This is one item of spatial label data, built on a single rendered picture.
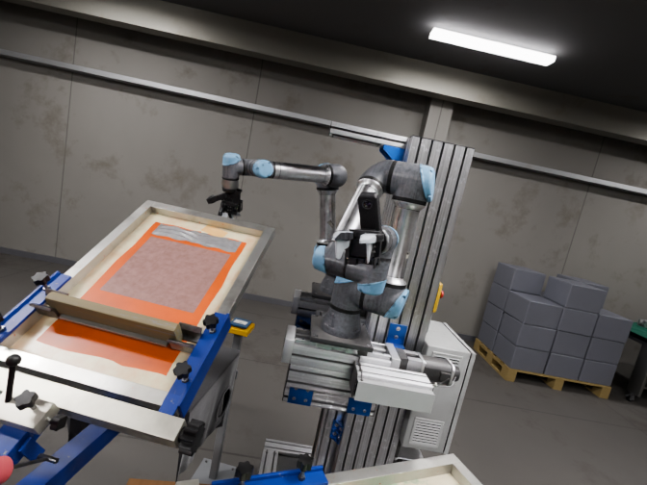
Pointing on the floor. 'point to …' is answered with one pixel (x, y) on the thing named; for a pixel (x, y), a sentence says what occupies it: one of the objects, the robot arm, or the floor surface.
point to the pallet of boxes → (551, 329)
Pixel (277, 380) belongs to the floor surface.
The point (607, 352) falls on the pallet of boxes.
